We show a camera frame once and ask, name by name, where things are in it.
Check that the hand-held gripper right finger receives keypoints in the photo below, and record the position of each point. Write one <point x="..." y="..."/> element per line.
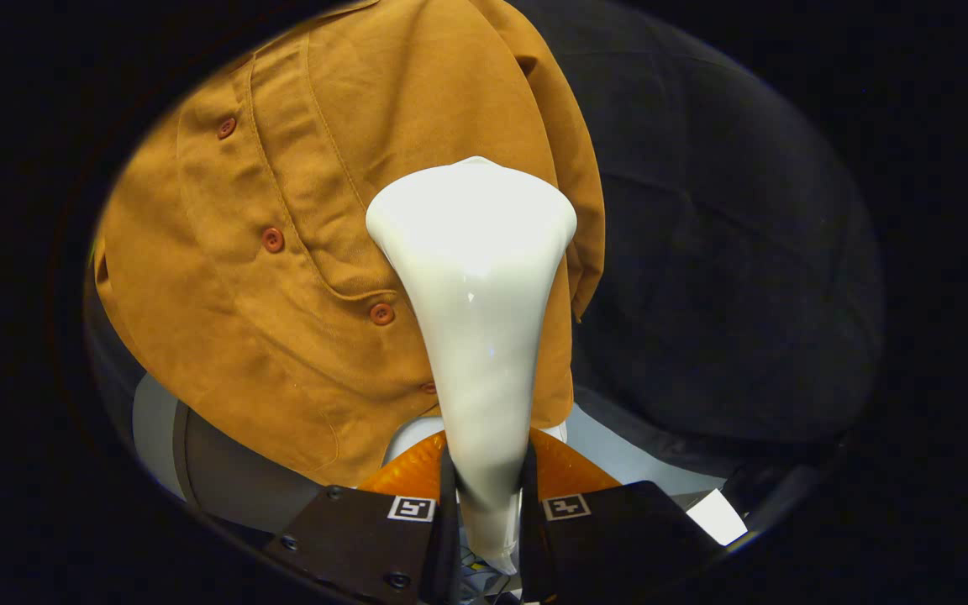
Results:
<point x="529" y="529"/>

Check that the white paper sheet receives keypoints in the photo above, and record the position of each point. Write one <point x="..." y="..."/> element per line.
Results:
<point x="715" y="517"/>

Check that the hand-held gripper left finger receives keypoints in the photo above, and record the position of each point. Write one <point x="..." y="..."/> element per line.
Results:
<point x="448" y="529"/>

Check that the white garment steamer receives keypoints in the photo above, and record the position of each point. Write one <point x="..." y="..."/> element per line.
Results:
<point x="476" y="319"/>

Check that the grey cabinet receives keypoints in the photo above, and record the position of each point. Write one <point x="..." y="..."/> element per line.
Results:
<point x="232" y="479"/>

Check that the orange button-up shirt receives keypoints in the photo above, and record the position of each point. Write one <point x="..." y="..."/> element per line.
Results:
<point x="282" y="294"/>

